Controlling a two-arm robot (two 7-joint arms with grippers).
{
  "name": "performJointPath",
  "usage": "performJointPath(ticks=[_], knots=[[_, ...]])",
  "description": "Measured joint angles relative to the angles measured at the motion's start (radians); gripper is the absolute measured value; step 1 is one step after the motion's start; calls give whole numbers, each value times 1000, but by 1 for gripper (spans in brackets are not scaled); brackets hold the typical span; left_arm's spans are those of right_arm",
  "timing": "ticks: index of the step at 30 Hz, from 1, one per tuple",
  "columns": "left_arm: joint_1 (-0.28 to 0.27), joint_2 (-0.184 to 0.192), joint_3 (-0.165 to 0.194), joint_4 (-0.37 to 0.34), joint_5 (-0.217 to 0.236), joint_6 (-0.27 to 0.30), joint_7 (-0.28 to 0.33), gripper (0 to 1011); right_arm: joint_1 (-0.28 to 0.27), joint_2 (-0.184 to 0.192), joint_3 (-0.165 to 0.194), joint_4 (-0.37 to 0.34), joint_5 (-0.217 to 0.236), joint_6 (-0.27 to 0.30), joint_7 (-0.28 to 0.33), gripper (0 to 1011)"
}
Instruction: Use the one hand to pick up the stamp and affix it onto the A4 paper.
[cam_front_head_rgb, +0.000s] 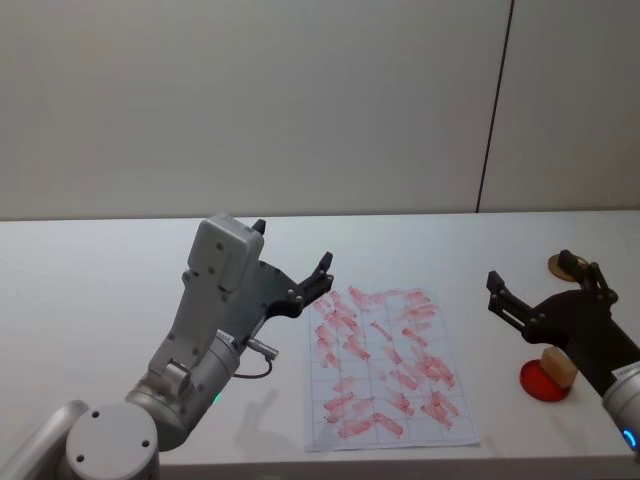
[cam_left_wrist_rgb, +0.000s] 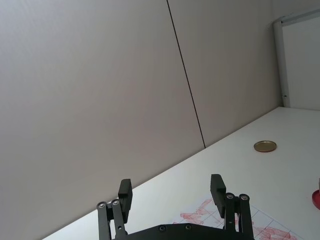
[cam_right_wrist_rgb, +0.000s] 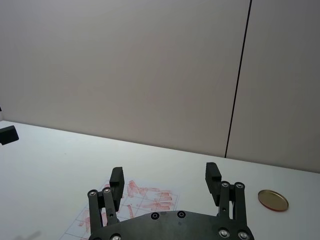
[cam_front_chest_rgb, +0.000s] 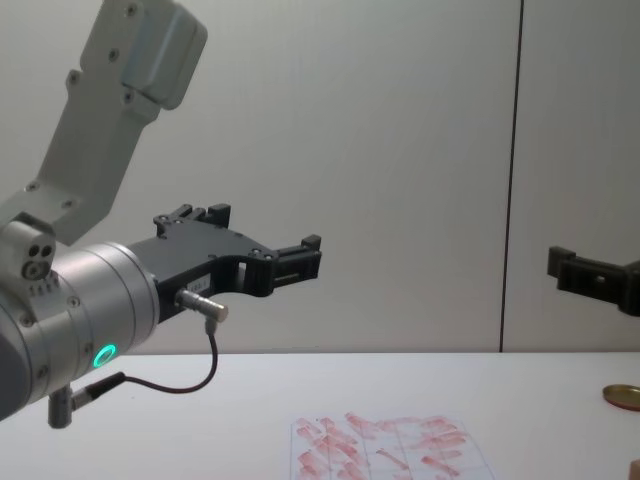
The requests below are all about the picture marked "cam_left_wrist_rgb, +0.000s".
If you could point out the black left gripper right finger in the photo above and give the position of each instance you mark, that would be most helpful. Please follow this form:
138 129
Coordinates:
232 207

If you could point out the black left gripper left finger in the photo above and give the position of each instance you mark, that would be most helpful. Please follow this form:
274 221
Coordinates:
119 212

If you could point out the white board with grey frame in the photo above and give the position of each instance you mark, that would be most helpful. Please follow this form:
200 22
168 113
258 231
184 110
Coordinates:
300 60

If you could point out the white sheet with red print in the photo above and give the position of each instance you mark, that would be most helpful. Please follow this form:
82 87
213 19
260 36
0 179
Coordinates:
265 227

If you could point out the red round object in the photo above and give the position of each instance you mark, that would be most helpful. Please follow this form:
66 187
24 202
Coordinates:
316 198

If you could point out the round gold metal lid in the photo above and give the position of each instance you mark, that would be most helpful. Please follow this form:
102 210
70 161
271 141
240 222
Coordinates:
265 146

